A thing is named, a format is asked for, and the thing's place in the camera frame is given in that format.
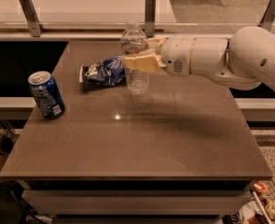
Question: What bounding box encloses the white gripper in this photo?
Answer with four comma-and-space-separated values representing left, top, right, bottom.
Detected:
123, 36, 194, 77

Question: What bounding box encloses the clear plastic water bottle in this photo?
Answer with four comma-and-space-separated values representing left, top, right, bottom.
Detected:
120, 19, 149, 94

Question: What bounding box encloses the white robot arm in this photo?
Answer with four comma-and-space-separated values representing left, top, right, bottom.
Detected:
122, 26, 275, 92

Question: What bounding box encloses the blue pepsi can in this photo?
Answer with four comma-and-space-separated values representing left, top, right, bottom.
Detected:
28, 71, 65, 119

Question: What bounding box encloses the blue crumpled chip bag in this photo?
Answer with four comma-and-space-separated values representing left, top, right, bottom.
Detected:
79, 56, 125, 87

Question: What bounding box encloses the glass railing panel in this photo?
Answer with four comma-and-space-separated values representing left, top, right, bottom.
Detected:
0, 0, 269, 32

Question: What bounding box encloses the middle metal railing bracket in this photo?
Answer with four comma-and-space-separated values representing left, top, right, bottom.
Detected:
144, 0, 156, 37

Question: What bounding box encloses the metal railing bracket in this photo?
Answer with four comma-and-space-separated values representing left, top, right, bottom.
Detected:
144, 0, 156, 37
258, 0, 275, 32
19, 0, 43, 37

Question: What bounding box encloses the left metal railing bracket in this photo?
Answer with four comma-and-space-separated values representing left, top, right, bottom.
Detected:
19, 0, 43, 37

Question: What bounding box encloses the right metal railing bracket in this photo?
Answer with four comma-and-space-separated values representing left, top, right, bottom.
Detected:
258, 0, 275, 32

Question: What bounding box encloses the wire basket with snacks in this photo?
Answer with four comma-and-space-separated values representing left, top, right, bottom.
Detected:
237, 180, 275, 224

